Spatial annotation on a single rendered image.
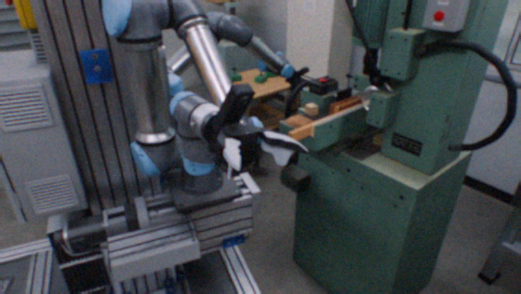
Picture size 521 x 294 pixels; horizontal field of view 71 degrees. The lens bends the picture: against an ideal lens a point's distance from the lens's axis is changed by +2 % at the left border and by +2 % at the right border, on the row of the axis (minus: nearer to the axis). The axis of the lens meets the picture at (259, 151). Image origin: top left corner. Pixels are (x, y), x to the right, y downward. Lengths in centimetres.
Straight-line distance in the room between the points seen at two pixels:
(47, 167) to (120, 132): 23
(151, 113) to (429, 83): 91
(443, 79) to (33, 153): 130
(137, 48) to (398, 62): 82
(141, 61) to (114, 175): 50
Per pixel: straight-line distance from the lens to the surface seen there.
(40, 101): 121
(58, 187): 133
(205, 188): 122
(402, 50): 131
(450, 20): 126
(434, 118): 140
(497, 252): 226
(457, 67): 133
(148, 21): 98
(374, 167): 147
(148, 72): 102
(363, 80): 161
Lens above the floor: 155
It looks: 30 degrees down
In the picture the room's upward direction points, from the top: straight up
